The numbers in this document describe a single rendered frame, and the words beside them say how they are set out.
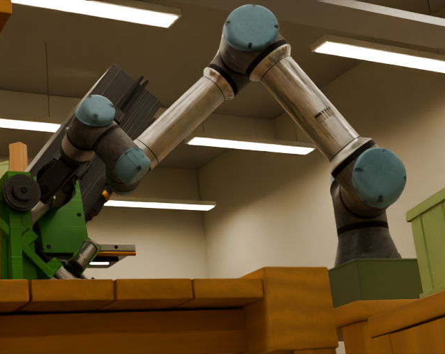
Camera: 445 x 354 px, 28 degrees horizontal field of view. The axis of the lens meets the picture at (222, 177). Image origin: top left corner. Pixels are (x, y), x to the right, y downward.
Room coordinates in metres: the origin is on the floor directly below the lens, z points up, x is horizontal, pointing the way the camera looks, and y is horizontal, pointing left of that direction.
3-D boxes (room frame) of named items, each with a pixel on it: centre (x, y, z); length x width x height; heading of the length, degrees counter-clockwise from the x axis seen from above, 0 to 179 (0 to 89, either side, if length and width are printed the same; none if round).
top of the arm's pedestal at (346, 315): (1.95, -0.30, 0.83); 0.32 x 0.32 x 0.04; 28
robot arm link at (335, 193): (1.94, -0.30, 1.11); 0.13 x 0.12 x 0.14; 8
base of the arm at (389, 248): (1.95, -0.30, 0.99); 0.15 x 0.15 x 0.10
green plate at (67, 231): (2.05, 0.41, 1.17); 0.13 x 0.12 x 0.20; 30
